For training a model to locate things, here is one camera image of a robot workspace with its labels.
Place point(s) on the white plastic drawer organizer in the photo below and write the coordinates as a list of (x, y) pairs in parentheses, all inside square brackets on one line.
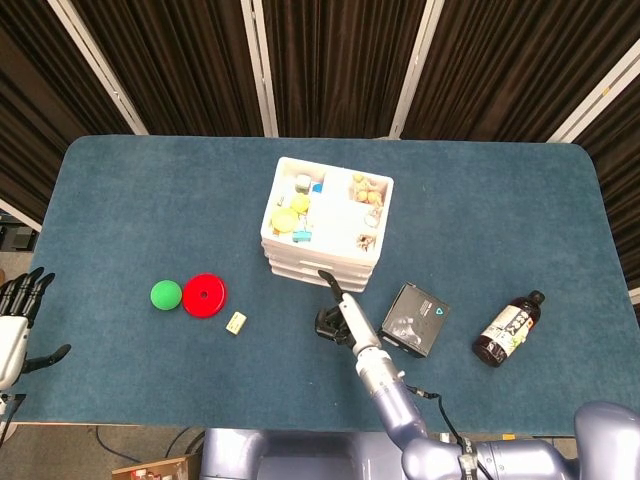
[(332, 220)]

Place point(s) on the teal binder clip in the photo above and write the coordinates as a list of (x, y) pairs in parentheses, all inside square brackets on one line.
[(302, 236)]

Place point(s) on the metal keyring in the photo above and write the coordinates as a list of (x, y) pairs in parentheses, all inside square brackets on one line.
[(372, 218)]

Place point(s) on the small yellow ball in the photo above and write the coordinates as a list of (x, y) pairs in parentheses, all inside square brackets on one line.
[(300, 203)]

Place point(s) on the blue-grey robot torso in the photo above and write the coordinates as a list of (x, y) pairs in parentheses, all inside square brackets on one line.
[(235, 450)]

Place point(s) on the small blue item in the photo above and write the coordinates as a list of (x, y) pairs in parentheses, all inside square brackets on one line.
[(318, 188)]

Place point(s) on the green foam ball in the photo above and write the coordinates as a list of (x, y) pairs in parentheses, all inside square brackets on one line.
[(165, 295)]

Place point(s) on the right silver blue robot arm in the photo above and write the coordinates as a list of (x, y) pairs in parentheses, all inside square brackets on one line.
[(395, 395)]

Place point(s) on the brown cardboard box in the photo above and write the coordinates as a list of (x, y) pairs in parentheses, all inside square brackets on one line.
[(160, 470)]

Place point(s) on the yellow round lid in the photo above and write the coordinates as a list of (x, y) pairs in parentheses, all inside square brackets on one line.
[(285, 220)]

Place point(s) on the beige eraser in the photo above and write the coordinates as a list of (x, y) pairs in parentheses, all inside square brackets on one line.
[(236, 322)]

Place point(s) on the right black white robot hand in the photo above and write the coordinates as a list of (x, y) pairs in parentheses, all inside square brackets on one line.
[(357, 322)]

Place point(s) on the pale green block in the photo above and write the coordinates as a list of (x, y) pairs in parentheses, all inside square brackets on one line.
[(303, 183)]

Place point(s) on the dark labelled sauce bottle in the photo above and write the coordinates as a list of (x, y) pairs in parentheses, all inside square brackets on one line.
[(502, 335)]

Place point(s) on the metal clips cluster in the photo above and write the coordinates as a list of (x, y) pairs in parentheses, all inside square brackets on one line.
[(365, 242)]

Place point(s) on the red plastic disc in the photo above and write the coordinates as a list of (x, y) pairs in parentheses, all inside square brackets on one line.
[(212, 300)]

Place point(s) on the dark pleated curtain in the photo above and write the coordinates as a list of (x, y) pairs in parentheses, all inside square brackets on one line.
[(340, 60)]

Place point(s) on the white partition post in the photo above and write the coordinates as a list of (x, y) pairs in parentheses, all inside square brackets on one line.
[(415, 70), (20, 215), (260, 65), (595, 95), (100, 70)]

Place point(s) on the black printed carton box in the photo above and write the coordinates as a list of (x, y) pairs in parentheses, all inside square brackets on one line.
[(412, 320)]

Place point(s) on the blue felt table cover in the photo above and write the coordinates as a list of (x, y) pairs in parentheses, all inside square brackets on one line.
[(150, 200)]

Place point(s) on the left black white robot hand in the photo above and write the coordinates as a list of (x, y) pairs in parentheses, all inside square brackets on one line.
[(10, 335)]

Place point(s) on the beige plush toy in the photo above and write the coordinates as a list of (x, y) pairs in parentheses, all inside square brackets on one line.
[(369, 190)]

